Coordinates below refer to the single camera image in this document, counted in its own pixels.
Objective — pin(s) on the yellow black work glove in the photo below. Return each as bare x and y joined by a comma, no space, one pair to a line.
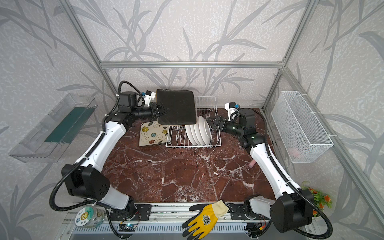
200,225

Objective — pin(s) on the artificial flower plant pot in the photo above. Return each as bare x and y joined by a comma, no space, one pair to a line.
321,200

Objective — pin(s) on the purple pink brush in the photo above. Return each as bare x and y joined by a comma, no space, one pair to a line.
252,163

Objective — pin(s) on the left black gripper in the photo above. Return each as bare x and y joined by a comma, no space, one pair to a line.
154,111

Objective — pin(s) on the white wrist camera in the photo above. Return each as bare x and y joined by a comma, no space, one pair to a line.
233,111
148,96

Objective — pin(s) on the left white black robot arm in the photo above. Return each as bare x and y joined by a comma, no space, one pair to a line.
84,178

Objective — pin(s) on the pink object in basket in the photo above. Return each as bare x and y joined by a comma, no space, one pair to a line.
295,153

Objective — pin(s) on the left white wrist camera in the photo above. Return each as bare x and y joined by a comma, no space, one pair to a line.
148,96

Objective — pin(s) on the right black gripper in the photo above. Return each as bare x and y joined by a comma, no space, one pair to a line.
220,123

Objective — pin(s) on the green circuit board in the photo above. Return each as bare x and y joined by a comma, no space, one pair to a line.
128,227

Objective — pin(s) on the white wire mesh wall basket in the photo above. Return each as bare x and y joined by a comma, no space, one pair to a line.
299,127

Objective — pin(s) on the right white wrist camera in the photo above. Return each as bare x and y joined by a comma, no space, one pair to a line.
233,111

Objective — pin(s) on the aluminium mounting rail base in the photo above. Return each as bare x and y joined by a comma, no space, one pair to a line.
163,221

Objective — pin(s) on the clear acrylic wall shelf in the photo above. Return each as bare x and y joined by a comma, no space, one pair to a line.
48,141

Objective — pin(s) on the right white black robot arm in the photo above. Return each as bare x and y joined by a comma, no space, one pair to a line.
293,207

